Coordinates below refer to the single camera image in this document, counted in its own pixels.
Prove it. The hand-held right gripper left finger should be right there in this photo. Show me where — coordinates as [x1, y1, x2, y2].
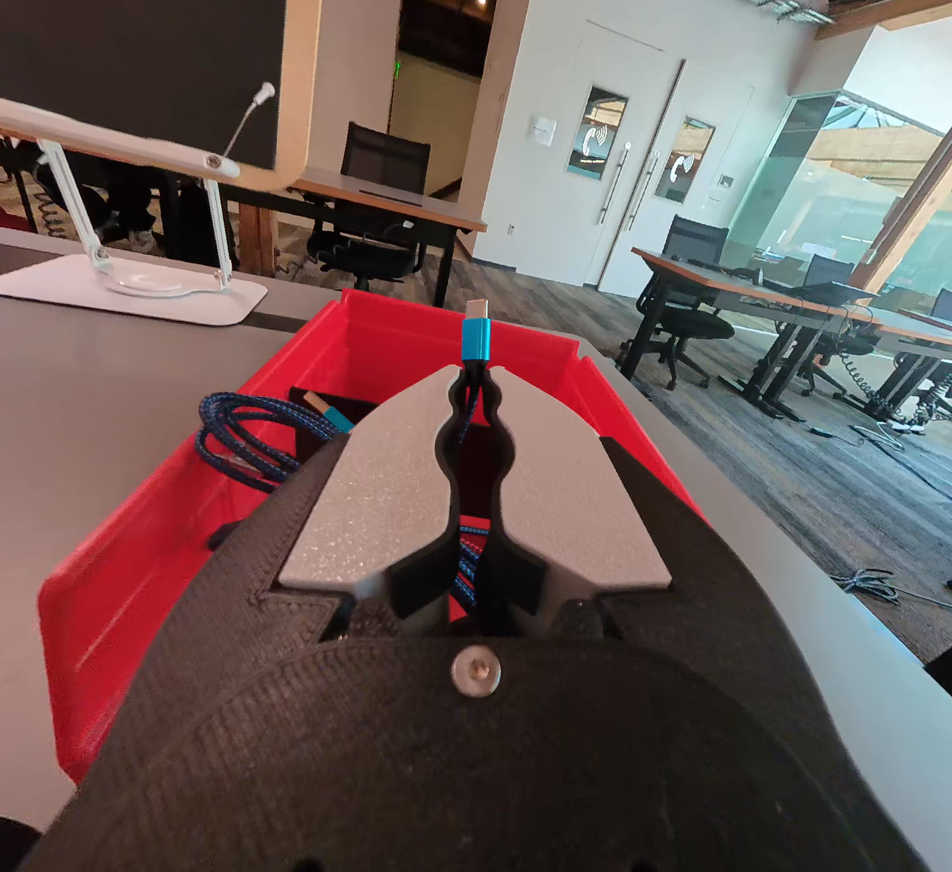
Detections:
[276, 363, 464, 622]

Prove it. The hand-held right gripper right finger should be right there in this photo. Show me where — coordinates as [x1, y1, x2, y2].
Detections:
[487, 365, 675, 616]

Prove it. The blue braided usb-c cable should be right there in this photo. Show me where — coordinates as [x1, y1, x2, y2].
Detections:
[195, 298, 495, 613]

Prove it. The red plastic bin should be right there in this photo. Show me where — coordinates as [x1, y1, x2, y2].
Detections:
[37, 288, 706, 785]

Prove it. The wooden office desk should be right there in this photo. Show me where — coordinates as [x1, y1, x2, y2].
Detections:
[631, 246, 882, 415]
[840, 303, 952, 434]
[286, 168, 489, 309]

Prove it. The white door with window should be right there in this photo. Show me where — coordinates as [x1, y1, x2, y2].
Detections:
[567, 23, 687, 291]
[602, 58, 756, 300]

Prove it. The black office chair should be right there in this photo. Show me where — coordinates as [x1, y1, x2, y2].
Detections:
[306, 119, 434, 293]
[619, 213, 739, 391]
[796, 253, 882, 397]

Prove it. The white tilting stand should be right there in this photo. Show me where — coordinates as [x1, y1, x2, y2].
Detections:
[0, 81, 278, 328]

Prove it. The dark laptop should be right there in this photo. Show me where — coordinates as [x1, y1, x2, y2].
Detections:
[787, 280, 873, 309]

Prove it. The frosted glass partition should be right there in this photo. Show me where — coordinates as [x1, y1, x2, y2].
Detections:
[727, 90, 952, 293]

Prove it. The wooden backing board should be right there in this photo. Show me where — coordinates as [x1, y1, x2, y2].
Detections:
[216, 0, 326, 193]

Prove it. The black panel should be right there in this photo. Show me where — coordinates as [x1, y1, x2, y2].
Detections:
[0, 0, 293, 173]

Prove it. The braided floor cable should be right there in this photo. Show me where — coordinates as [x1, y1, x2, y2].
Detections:
[832, 566, 952, 609]

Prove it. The wooden support post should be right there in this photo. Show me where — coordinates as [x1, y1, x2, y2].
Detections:
[848, 132, 952, 293]

